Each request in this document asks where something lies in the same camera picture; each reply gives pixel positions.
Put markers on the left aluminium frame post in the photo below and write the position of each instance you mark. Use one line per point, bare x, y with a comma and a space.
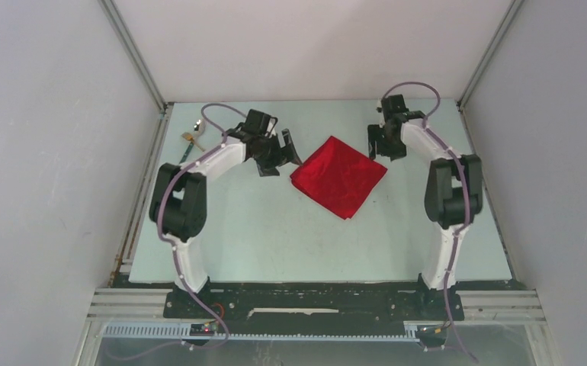
114, 16

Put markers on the aluminium frame post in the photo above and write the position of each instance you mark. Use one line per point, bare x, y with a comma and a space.
497, 38
114, 16

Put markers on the right aluminium frame post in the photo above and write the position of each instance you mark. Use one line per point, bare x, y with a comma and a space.
497, 38

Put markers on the gold fork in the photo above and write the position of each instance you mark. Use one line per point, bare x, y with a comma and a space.
192, 139

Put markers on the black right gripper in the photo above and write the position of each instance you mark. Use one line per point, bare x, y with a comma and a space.
374, 135

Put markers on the red satin napkin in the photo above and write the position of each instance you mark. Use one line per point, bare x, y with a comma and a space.
338, 177

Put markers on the silver spoon teal handle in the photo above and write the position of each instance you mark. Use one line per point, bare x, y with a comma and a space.
198, 129

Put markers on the white slotted cable duct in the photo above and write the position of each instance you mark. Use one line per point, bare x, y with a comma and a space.
187, 331

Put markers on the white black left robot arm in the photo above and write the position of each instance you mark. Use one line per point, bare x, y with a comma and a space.
179, 198

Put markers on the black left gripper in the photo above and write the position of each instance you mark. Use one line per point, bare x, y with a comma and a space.
284, 155

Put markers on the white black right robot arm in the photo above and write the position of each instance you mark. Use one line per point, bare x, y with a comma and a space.
454, 189

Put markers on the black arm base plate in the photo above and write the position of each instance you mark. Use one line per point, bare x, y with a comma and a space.
334, 309

